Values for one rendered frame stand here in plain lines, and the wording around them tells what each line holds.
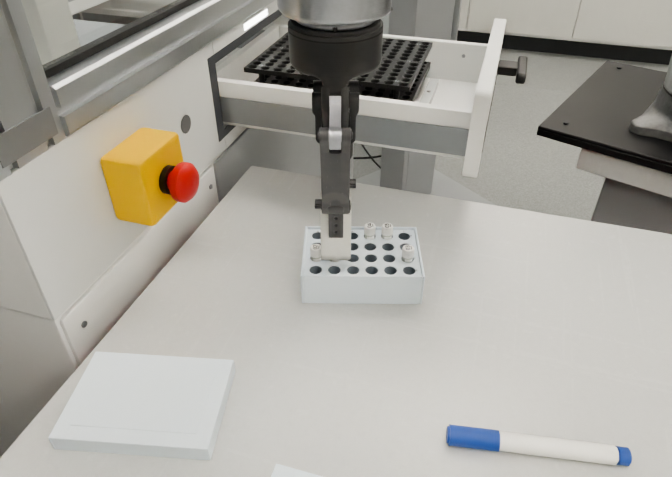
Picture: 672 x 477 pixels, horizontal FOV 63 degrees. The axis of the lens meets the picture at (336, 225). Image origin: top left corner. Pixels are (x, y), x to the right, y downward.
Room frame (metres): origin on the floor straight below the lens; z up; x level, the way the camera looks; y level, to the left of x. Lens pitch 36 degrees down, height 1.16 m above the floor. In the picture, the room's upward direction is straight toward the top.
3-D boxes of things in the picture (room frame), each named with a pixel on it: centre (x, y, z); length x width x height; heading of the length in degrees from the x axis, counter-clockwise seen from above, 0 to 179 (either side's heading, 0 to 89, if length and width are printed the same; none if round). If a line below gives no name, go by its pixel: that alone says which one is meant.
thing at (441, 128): (0.76, 0.00, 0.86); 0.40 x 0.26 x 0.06; 73
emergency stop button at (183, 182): (0.46, 0.15, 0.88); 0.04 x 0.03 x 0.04; 163
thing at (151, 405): (0.28, 0.16, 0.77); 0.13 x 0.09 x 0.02; 86
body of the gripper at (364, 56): (0.44, 0.00, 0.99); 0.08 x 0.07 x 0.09; 179
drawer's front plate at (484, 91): (0.69, -0.20, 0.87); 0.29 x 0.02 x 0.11; 163
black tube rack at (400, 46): (0.75, -0.01, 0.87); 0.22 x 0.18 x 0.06; 73
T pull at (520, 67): (0.69, -0.23, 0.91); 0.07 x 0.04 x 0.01; 163
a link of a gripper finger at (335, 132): (0.40, 0.00, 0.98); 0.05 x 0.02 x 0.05; 179
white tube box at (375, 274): (0.45, -0.03, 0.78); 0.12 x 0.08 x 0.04; 89
